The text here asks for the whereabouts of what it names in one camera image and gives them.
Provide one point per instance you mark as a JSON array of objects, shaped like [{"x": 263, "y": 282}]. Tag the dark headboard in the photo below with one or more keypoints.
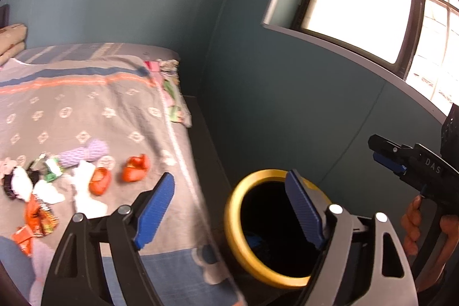
[{"x": 3, "y": 15}]

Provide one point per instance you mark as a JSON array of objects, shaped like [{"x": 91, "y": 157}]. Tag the black and white wrapper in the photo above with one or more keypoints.
[{"x": 7, "y": 189}]

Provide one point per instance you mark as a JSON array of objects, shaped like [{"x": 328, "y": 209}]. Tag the grey patterned blanket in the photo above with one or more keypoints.
[{"x": 107, "y": 94}]

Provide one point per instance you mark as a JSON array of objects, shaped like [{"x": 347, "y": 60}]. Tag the grey window sill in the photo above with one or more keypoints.
[{"x": 358, "y": 58}]

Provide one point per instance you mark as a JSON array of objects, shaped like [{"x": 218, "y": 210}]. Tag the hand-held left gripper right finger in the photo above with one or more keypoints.
[{"x": 304, "y": 209}]

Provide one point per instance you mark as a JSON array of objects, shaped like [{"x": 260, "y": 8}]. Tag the silver wrapper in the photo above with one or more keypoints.
[{"x": 37, "y": 162}]

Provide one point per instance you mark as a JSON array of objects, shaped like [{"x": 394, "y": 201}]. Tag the orange peel piece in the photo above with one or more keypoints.
[{"x": 135, "y": 169}]

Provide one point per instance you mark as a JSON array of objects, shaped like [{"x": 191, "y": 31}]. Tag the small orange wrapper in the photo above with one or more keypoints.
[{"x": 23, "y": 238}]

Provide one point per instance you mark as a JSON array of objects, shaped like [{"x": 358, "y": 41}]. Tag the floral pillow at bed edge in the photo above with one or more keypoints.
[{"x": 174, "y": 94}]

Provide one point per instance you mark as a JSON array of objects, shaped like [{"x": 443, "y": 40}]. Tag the blue wrapper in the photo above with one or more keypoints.
[{"x": 256, "y": 241}]

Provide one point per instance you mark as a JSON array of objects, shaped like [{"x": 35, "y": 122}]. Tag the person's right hand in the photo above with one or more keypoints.
[{"x": 411, "y": 223}]

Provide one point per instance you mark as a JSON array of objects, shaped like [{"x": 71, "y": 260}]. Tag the purple foam net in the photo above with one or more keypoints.
[{"x": 86, "y": 152}]

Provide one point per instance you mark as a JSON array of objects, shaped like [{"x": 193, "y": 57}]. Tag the large orange snack wrapper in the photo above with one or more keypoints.
[{"x": 39, "y": 216}]

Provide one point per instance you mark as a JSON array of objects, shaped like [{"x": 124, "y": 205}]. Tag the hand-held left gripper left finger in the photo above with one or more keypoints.
[{"x": 157, "y": 212}]

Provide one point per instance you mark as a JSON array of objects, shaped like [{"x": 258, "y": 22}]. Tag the yellow-rimmed black trash bin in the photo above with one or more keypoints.
[{"x": 233, "y": 220}]

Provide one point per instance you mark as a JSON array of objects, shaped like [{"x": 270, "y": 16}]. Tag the beige folded quilt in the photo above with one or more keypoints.
[{"x": 10, "y": 40}]

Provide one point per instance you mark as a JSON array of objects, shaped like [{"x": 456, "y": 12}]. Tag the blue printed bedsheet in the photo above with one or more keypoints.
[{"x": 172, "y": 266}]

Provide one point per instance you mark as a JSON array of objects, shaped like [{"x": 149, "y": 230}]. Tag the large white tissue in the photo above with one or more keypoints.
[{"x": 84, "y": 198}]

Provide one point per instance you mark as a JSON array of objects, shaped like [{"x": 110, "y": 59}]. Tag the green wrapper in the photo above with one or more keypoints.
[{"x": 53, "y": 169}]

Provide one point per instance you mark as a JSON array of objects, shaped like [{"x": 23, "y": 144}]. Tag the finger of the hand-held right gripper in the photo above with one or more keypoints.
[{"x": 389, "y": 162}]

